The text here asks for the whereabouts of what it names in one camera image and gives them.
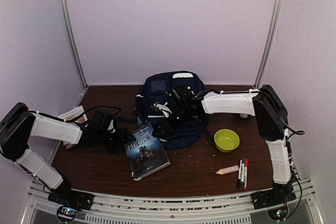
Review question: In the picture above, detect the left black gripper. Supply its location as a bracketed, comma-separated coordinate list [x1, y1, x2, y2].
[97, 127, 136, 155]

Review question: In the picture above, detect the navy blue student backpack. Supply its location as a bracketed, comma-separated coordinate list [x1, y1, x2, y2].
[115, 71, 218, 151]

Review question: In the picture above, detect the dark Wuthering Heights book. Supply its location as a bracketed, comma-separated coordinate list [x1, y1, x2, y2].
[124, 123, 171, 181]

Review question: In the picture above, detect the white Afternoon Tea book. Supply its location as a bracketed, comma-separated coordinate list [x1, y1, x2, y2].
[58, 105, 88, 149]

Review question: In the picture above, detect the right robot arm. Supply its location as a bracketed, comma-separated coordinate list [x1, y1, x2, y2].
[154, 84, 293, 204]

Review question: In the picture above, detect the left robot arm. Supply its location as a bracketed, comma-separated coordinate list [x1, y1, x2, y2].
[1, 102, 133, 205]

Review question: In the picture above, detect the lime green bowl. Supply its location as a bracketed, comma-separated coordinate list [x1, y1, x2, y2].
[214, 129, 240, 153]

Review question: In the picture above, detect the dark bowl white inside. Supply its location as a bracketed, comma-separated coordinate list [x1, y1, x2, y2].
[239, 113, 249, 119]

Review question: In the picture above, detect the cream glue tube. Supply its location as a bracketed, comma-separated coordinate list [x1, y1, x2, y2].
[216, 165, 239, 175]

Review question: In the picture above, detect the black marker pen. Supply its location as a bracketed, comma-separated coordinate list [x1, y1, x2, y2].
[236, 159, 243, 189]

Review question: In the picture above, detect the red marker pen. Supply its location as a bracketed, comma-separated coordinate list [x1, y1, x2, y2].
[244, 158, 248, 190]

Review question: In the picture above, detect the blue marker pen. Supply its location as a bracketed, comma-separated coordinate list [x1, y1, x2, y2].
[240, 157, 245, 186]

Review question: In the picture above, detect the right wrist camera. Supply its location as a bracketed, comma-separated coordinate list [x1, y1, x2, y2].
[150, 102, 172, 118]

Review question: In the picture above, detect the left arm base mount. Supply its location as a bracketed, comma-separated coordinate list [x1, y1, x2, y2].
[44, 179, 94, 223]

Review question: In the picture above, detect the front aluminium rail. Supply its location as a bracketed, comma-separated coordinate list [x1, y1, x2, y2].
[26, 179, 323, 224]

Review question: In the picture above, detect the right aluminium frame post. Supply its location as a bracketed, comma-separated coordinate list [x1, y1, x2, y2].
[254, 0, 284, 88]

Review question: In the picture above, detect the aluminium frame post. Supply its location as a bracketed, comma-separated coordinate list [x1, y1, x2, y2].
[54, 0, 88, 90]
[254, 0, 284, 88]

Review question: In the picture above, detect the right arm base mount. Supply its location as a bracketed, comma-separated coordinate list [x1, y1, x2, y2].
[251, 181, 296, 222]

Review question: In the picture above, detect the left aluminium frame post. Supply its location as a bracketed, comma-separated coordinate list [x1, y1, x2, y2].
[54, 0, 88, 90]

